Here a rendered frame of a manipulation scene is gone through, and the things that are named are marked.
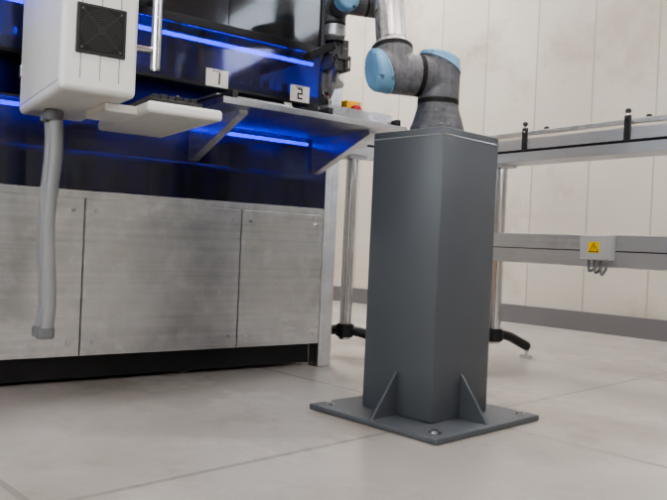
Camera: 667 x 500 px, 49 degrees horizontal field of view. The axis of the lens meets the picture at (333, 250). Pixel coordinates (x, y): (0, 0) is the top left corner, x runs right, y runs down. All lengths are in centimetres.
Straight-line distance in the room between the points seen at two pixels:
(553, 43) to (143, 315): 351
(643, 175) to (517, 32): 135
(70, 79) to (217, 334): 112
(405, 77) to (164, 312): 111
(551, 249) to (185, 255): 142
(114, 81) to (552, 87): 365
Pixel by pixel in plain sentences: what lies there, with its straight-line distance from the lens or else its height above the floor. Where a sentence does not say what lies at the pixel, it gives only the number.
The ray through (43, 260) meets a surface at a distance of 213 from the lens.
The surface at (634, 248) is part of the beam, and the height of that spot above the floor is 50.
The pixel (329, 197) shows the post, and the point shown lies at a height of 65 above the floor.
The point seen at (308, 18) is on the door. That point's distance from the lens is 289.
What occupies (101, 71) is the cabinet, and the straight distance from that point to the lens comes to 187.
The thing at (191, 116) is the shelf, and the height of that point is 78.
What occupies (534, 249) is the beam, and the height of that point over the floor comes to 49.
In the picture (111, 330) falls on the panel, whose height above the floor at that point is 16.
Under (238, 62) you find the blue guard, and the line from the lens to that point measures 268.
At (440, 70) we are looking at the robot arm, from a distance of 210.
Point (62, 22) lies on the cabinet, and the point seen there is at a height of 95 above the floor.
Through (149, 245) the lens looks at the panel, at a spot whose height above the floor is 44.
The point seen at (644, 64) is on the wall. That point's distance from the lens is 485.
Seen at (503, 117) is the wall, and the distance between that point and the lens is 526.
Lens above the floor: 47
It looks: level
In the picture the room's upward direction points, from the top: 3 degrees clockwise
